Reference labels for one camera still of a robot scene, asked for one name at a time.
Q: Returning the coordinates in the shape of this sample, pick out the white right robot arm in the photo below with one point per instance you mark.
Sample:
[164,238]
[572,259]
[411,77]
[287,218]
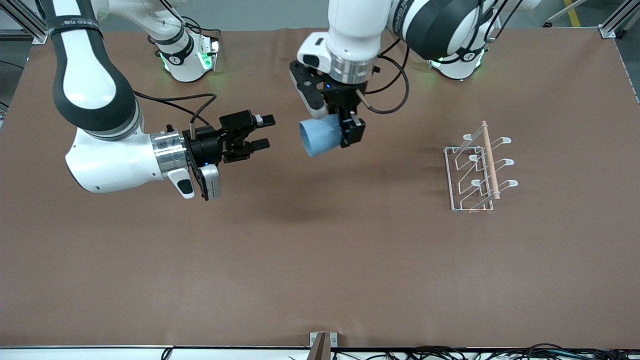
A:
[90,75]

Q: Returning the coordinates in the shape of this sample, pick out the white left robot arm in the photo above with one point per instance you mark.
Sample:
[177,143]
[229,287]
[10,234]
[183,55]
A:
[360,30]

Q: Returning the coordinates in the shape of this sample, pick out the aluminium frame post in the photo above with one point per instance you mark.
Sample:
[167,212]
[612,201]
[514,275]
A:
[30,25]
[607,31]

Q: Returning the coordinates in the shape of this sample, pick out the brown table cover mat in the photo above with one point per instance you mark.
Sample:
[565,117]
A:
[300,250]

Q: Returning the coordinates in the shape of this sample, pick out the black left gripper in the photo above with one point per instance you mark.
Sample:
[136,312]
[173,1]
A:
[343,95]

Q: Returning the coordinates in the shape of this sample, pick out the white stand leg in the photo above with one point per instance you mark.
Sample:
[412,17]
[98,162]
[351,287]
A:
[560,15]

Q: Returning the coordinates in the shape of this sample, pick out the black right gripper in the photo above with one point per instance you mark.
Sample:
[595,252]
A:
[204,146]

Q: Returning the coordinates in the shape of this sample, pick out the light blue plastic cup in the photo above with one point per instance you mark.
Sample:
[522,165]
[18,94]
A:
[320,137]

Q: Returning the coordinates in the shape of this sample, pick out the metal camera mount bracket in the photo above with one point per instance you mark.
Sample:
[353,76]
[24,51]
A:
[320,350]

